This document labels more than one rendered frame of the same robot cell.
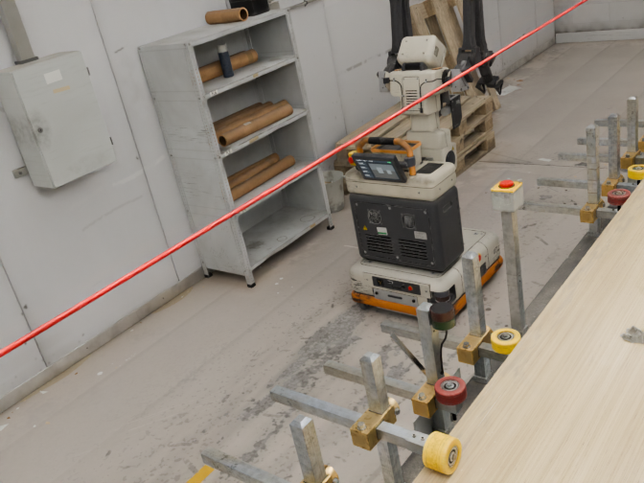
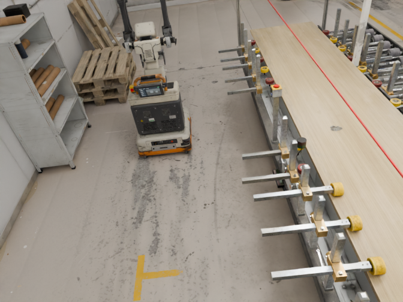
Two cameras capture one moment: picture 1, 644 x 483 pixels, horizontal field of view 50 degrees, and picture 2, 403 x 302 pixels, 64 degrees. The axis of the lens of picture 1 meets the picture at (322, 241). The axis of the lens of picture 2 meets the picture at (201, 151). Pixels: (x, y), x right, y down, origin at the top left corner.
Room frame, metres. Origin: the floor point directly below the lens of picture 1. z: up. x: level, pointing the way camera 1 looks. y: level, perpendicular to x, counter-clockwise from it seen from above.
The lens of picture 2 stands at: (0.69, 1.22, 2.42)
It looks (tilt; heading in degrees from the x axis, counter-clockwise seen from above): 39 degrees down; 320
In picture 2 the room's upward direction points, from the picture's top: 9 degrees counter-clockwise
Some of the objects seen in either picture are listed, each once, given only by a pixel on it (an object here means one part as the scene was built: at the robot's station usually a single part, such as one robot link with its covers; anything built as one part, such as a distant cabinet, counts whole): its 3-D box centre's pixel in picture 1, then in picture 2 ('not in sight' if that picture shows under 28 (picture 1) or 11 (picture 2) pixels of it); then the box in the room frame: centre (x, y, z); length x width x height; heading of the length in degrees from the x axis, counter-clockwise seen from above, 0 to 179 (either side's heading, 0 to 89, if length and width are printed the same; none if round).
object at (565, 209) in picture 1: (566, 210); (249, 90); (2.46, -0.97, 0.82); 0.43 x 0.03 x 0.04; 47
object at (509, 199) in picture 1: (507, 197); (276, 91); (1.88, -0.57, 1.18); 0.07 x 0.07 x 0.08; 47
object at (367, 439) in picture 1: (376, 422); (304, 190); (1.30, -0.04, 0.95); 0.14 x 0.06 x 0.05; 137
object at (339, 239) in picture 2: not in sight; (333, 263); (0.95, 0.29, 0.92); 0.04 x 0.04 x 0.48; 47
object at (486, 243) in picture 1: (425, 266); (165, 130); (3.45, -0.54, 0.16); 0.67 x 0.64 x 0.25; 137
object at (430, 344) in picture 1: (436, 380); (291, 168); (1.50, -0.22, 0.87); 0.04 x 0.04 x 0.48; 47
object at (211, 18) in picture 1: (226, 15); (9, 20); (4.51, 0.29, 1.59); 0.30 x 0.08 x 0.08; 47
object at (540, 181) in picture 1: (588, 185); (245, 78); (2.64, -1.14, 0.82); 0.43 x 0.03 x 0.04; 47
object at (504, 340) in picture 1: (507, 352); not in sight; (1.59, -0.44, 0.85); 0.08 x 0.08 x 0.11
